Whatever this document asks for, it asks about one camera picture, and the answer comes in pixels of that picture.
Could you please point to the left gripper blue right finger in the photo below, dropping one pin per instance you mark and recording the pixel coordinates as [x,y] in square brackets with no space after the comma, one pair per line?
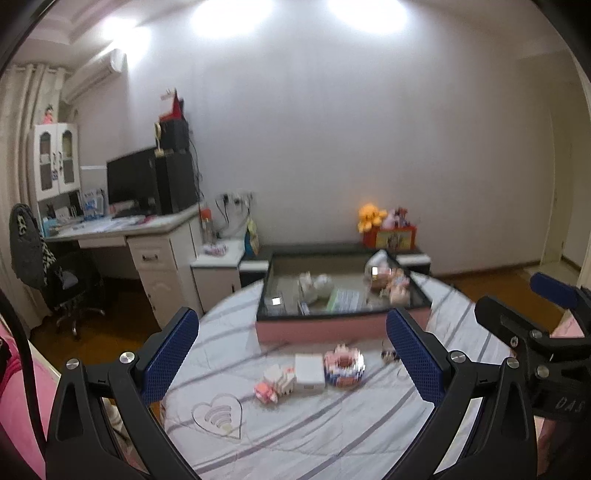
[502,442]

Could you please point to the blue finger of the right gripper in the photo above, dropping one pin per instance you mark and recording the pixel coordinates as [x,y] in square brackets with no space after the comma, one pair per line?
[561,294]

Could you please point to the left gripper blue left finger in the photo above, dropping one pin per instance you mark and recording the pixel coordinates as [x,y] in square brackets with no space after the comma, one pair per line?
[81,443]

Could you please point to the black hair clip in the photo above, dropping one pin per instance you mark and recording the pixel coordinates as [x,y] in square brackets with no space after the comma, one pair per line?
[389,356]

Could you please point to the pink pig doll figure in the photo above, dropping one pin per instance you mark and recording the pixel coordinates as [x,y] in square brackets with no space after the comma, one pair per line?
[397,288]

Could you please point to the pink brick donut model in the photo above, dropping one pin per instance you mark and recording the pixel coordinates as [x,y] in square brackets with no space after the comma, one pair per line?
[344,366]

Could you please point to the white power adapter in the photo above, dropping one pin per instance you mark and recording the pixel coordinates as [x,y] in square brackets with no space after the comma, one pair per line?
[309,372]

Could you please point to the small pink brick figure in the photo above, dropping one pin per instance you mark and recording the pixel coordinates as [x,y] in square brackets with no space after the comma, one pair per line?
[277,382]

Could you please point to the green white paper booklet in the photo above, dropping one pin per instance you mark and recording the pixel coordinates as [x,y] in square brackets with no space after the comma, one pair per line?
[344,301]

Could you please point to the white astronaut figure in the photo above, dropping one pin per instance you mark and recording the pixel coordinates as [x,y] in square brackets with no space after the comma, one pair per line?
[315,288]

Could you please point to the blue narrow carton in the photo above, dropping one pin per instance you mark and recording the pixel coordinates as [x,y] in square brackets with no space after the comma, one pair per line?
[303,308]

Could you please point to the teal clear plastic package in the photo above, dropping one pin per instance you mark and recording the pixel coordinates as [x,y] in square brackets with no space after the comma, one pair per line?
[273,305]

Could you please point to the striped white tablecloth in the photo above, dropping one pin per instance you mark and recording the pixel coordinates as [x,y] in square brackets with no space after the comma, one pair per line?
[223,431]

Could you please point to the red toy box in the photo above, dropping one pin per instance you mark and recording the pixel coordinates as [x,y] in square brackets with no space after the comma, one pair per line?
[399,239]

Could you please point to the black office chair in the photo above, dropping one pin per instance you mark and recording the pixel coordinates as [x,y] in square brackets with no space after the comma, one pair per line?
[68,284]

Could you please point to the pink black storage box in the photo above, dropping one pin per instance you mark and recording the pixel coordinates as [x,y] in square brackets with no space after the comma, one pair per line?
[347,269]

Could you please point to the orange octopus plush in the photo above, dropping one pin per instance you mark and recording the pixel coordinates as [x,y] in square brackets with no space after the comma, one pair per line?
[370,217]

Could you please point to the white desk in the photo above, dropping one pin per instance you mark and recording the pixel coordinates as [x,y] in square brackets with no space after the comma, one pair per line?
[162,248]

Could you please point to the white small side cabinet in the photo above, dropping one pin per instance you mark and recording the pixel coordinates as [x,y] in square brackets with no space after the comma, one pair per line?
[215,271]

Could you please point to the red cap bottle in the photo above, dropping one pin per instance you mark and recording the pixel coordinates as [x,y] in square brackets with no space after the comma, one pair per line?
[206,224]

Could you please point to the snack bag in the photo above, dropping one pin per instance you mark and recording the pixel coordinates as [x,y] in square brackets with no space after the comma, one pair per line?
[251,238]

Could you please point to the black computer monitor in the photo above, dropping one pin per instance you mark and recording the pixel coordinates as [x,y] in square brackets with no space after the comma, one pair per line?
[130,178]

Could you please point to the black computer tower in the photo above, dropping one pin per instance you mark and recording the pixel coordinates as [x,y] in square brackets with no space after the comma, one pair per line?
[176,183]

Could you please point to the white hutch cabinet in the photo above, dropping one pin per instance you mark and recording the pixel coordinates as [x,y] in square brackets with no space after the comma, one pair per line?
[55,160]

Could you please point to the black speaker box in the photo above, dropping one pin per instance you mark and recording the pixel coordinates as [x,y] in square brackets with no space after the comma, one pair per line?
[174,135]

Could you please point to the doll on cabinet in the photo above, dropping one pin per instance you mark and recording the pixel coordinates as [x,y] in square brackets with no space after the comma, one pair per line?
[48,117]

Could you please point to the beige curtain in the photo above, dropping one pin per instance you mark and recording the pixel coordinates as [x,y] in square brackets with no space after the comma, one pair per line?
[26,92]

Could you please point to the white air conditioner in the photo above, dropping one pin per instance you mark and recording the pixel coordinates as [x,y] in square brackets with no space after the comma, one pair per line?
[92,74]

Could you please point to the wall power outlet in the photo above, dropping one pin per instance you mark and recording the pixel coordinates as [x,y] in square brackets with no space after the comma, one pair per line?
[244,198]

